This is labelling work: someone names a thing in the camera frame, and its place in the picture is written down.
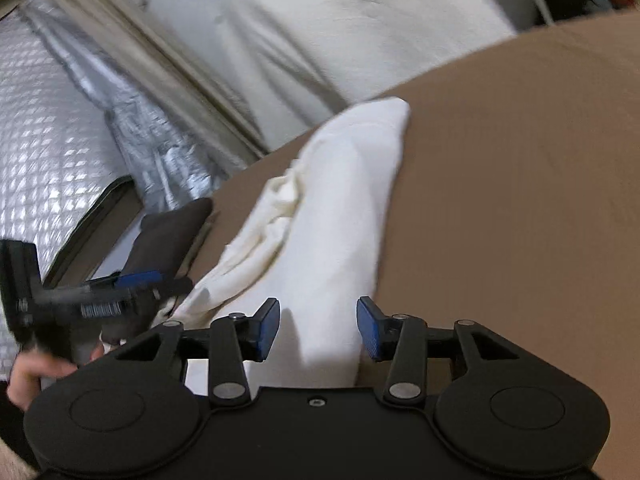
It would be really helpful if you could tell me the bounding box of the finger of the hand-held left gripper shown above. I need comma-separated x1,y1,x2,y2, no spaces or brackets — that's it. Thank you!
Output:
85,269,195,295
80,292,163,320

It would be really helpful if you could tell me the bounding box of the crumpled silver foil sheet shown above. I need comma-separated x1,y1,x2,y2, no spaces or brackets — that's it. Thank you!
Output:
22,2,236,213

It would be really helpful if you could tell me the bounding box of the person's bare leg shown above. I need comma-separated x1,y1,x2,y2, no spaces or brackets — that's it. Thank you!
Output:
0,444,40,480

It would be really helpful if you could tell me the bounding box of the silver quilted insulation panel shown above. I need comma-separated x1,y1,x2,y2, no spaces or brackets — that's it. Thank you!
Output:
0,10,133,281

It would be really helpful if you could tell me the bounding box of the white shirt with green print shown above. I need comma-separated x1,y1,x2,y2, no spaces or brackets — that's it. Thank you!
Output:
152,96,412,391

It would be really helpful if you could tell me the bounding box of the beige curtain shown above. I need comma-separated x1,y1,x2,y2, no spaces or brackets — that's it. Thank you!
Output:
0,0,268,161

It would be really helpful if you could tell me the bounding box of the person's left hand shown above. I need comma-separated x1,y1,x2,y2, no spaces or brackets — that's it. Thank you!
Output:
7,342,106,411

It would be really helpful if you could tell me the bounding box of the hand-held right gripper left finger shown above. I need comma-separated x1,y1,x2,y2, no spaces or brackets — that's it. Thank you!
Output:
114,297,281,409

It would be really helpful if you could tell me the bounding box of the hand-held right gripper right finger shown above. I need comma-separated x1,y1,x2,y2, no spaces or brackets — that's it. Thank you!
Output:
356,296,521,407

